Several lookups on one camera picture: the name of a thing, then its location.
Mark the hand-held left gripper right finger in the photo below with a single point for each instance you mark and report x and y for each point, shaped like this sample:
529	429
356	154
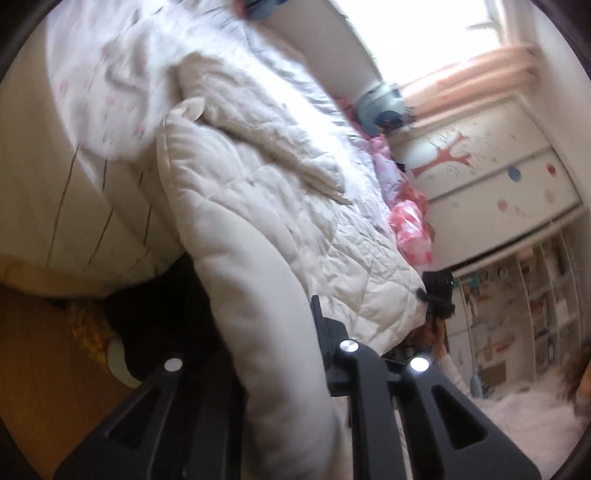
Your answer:
364	392

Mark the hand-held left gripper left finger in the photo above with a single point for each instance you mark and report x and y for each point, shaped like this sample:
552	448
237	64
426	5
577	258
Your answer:
161	392

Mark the cream quilted jacket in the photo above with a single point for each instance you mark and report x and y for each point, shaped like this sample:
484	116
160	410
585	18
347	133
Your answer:
258	221

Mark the pink checked cloth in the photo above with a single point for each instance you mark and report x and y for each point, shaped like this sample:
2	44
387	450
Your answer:
408	230

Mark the white shelf unit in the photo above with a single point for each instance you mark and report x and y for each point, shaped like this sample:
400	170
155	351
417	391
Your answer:
521	314

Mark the yellow patterned cloth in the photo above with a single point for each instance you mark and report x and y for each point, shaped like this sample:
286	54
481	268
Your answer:
90	332

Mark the wardrobe with tree decal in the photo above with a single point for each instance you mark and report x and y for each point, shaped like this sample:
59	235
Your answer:
498	194

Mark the pink ruffled pillow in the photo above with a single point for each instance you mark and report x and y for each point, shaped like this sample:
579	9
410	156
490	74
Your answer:
383	161

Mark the pink and blue curtain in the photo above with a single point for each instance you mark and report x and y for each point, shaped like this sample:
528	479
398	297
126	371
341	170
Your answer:
461	78

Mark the bed with white sheet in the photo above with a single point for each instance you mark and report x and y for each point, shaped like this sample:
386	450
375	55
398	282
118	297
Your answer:
55	194

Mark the white striped quilt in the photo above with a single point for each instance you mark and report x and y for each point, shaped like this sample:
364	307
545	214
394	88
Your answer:
304	87

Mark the window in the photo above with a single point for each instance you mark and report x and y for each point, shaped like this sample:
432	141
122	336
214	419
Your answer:
415	37

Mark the cherry print blanket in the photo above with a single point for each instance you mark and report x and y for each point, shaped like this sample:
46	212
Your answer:
115	69

